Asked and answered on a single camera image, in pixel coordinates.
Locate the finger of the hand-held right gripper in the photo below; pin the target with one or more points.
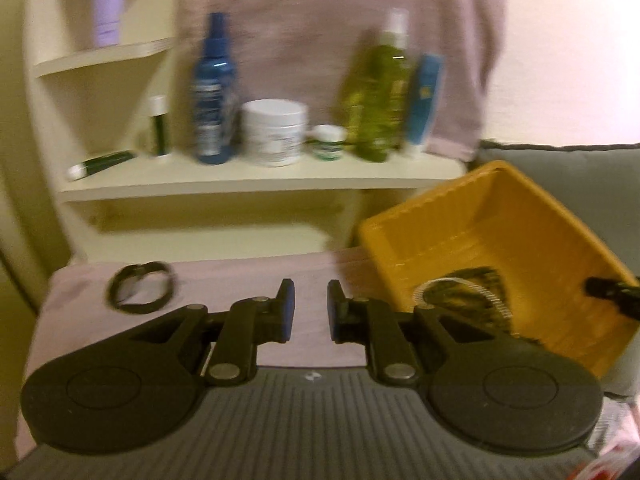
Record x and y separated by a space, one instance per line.
612 292

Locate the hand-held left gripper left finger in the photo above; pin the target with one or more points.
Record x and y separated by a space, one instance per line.
286 310

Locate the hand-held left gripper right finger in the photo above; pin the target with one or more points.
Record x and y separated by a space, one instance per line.
334 310

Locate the black leather wrap band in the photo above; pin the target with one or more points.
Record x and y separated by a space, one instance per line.
170 287

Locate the yellow plastic tray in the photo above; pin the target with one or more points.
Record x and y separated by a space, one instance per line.
500 220

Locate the grey cushion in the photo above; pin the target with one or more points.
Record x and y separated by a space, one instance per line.
575 170

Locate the cream wooden shelf unit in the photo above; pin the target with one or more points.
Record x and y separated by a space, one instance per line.
250 177

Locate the red and white printed packet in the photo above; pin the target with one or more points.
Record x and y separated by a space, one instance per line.
615 455

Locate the small green white jar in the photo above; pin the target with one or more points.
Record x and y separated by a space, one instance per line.
330 147

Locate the white cream jar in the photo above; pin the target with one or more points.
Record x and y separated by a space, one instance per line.
272 132

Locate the olive green spray bottle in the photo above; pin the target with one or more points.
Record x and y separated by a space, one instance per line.
375 105

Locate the blue spray bottle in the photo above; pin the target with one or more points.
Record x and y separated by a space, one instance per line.
212 110

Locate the white lip balm stick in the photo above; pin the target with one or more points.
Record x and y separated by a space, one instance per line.
160 132

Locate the blue and white tube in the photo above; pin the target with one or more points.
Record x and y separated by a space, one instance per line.
425 100

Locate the dark green tube white cap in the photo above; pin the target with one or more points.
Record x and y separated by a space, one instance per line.
105 162

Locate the pink hanging towel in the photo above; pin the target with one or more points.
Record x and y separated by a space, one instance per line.
310 20

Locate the purple tube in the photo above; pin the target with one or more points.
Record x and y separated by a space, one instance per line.
110 10

